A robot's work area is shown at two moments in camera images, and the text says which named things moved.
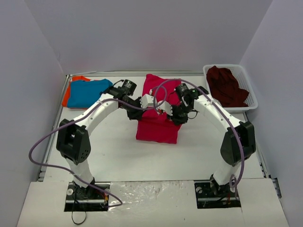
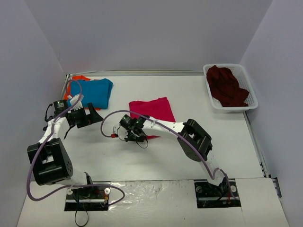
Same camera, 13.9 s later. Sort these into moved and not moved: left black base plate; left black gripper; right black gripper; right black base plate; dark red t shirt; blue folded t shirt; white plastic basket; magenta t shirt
Moved: magenta t shirt; left black gripper; right black gripper
Not moved: left black base plate; right black base plate; white plastic basket; blue folded t shirt; dark red t shirt
